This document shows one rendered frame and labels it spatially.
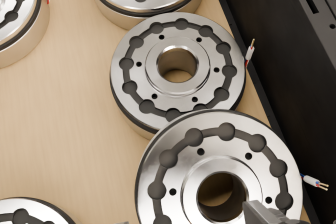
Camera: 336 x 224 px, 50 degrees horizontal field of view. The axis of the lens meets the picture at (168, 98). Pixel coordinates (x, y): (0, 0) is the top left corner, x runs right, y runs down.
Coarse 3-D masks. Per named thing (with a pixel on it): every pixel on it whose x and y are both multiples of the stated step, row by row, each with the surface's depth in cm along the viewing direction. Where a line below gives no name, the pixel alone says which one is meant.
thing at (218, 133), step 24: (192, 120) 22; (216, 120) 22; (240, 120) 22; (168, 144) 21; (192, 144) 22; (216, 144) 22; (240, 144) 22; (264, 144) 22; (144, 168) 21; (168, 168) 21; (264, 168) 22; (288, 168) 22; (144, 192) 21; (168, 192) 21; (264, 192) 22; (288, 192) 22; (144, 216) 21; (168, 216) 22; (288, 216) 22
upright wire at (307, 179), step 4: (304, 176) 22; (308, 176) 22; (304, 180) 22; (308, 180) 21; (312, 180) 21; (316, 180) 21; (312, 184) 21; (316, 184) 21; (324, 184) 20; (324, 188) 20
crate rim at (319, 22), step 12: (300, 0) 21; (312, 0) 21; (324, 0) 21; (300, 12) 21; (312, 12) 22; (324, 12) 20; (312, 24) 20; (324, 24) 20; (312, 36) 20; (324, 36) 20; (324, 48) 19; (324, 60) 20
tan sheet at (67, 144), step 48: (48, 48) 31; (96, 48) 31; (0, 96) 30; (48, 96) 30; (96, 96) 29; (0, 144) 28; (48, 144) 28; (96, 144) 28; (144, 144) 28; (0, 192) 27; (48, 192) 26; (96, 192) 26
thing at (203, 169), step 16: (208, 160) 21; (224, 160) 21; (240, 160) 22; (192, 176) 21; (208, 176) 21; (240, 176) 21; (256, 176) 21; (192, 192) 21; (256, 192) 21; (192, 208) 21; (240, 208) 22
